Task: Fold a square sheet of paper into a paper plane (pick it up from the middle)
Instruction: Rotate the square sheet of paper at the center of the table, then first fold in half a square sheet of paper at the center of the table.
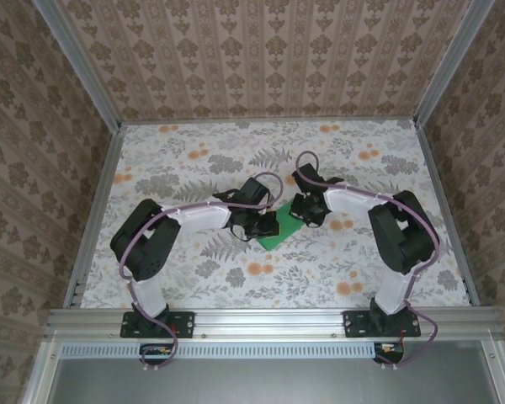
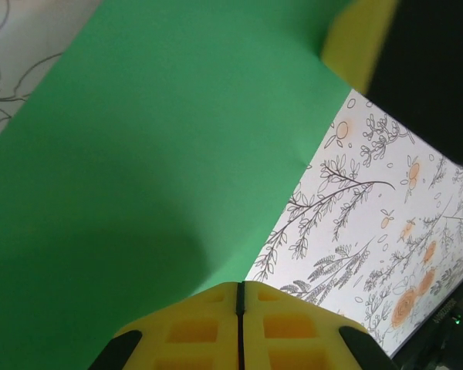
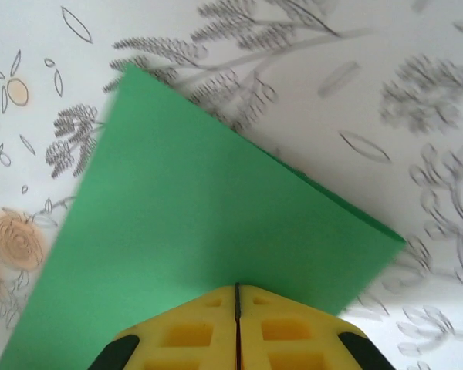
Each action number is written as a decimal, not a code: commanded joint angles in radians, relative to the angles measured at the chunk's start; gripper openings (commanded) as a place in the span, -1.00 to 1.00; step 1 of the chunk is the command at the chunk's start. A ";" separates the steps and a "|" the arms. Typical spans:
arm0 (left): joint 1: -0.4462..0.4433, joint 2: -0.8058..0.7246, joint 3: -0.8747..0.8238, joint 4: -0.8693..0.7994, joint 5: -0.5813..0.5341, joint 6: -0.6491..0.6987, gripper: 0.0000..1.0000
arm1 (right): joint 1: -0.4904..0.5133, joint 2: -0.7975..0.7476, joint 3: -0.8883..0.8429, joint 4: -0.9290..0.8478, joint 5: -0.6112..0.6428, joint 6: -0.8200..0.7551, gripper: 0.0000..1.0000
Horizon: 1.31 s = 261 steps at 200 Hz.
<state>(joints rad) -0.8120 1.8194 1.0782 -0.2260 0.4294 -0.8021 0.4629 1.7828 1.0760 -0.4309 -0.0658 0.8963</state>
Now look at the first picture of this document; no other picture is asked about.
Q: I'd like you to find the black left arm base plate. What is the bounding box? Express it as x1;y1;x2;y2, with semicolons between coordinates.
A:
120;310;197;339

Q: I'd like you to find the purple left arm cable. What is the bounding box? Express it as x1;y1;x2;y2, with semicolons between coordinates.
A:
120;172;284;374

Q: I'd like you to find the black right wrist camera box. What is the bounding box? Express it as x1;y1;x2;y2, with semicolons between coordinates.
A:
291;163;322;190

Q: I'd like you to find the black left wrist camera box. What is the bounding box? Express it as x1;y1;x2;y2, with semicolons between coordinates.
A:
235;177;273;208

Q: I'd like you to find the grey metal panel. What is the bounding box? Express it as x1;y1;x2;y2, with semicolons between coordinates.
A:
48;357;500;404

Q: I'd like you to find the aluminium lower frame bar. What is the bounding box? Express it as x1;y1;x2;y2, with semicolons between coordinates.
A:
22;339;64;404
481;338;505;404

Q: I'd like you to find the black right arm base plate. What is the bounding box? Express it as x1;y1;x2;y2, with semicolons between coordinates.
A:
343;310;422;339

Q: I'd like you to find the floral printed tablecloth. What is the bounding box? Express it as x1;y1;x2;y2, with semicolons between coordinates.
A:
73;120;472;311

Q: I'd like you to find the grey slotted cable duct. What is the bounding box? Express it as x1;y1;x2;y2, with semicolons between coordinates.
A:
61;341;407;359

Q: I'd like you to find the aluminium frame post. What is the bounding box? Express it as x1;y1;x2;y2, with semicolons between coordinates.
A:
35;0;123;131
414;0;489;125

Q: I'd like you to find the green square paper sheet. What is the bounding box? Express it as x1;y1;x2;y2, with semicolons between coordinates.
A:
258;200;307;253

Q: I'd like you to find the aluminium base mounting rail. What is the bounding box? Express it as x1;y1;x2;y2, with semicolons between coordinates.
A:
44;306;505;340

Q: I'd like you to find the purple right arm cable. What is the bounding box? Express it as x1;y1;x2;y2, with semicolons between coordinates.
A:
296;150;441;367

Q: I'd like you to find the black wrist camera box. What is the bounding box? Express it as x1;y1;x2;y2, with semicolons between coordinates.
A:
291;163;322;190
235;177;273;208

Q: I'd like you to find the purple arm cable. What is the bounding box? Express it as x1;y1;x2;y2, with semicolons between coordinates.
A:
120;172;284;374
296;150;441;367

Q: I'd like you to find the aluminium table side rail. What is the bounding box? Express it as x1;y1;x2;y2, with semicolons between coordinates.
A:
414;121;481;306
62;124;125;311

